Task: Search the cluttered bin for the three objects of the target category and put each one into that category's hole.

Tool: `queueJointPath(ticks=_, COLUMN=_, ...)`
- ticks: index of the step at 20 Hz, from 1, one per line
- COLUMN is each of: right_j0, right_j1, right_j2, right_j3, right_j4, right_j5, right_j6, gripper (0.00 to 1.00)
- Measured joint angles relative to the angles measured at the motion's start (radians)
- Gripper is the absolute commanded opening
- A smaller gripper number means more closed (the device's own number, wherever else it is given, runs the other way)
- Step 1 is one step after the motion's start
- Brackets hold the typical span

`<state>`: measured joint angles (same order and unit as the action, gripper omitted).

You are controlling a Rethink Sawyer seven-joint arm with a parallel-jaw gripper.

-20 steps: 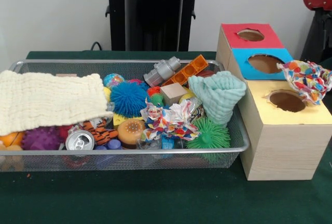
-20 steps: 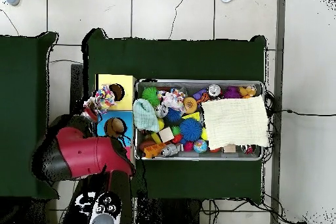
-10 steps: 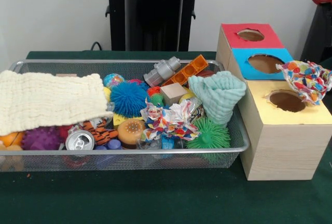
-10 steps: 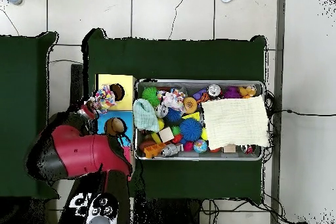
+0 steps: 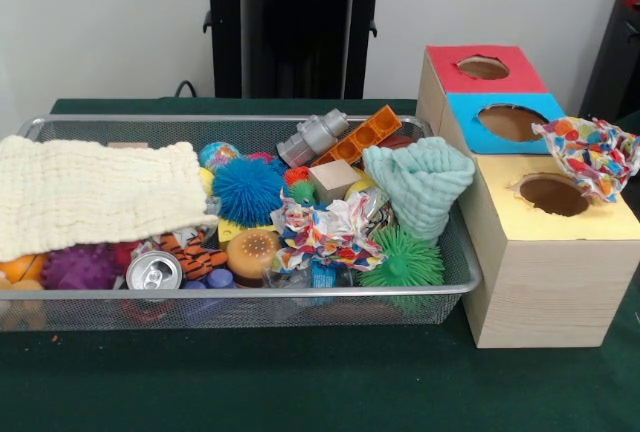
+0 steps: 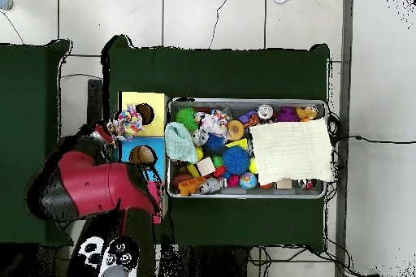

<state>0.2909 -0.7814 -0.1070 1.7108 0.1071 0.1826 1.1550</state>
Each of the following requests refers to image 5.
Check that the plain wooden cube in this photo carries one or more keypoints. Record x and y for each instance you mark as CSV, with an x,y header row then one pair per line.
x,y
332,179

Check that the light blue muslin cloth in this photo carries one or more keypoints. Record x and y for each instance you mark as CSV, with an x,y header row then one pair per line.
x,y
420,187

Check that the toy burger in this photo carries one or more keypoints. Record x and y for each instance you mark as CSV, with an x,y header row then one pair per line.
x,y
252,254

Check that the cream muslin cloth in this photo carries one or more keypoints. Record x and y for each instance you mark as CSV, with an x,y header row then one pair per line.
x,y
100,192

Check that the wooden box with three holes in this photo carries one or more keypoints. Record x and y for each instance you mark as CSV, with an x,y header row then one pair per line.
x,y
550,292

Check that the large blue spiky ball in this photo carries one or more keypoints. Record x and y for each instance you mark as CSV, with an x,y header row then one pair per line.
x,y
250,192

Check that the orange toy block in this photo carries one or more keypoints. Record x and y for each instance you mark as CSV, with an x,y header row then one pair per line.
x,y
360,137

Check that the silver drink can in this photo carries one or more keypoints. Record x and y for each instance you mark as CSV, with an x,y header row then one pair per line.
x,y
152,272

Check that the colourful printed paper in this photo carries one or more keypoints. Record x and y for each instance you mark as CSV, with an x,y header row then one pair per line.
x,y
325,237
595,157

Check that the silver grey plastic toy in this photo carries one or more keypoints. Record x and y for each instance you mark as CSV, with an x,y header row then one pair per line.
x,y
312,137

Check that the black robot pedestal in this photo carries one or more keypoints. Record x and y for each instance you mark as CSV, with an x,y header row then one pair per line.
x,y
295,27

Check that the green spiky ball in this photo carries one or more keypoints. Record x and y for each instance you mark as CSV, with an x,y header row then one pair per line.
x,y
410,264

